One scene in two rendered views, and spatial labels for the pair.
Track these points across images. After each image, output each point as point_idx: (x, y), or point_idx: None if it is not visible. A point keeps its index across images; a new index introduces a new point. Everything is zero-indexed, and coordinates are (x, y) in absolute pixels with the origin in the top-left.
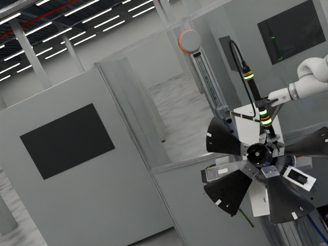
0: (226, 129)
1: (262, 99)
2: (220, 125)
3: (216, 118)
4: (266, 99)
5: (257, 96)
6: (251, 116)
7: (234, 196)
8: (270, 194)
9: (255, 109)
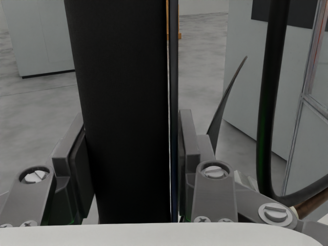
0: (209, 127)
1: (178, 170)
2: (222, 97)
3: (240, 67)
4: (1, 212)
5: (78, 84)
6: (304, 187)
7: None
8: None
9: (265, 176)
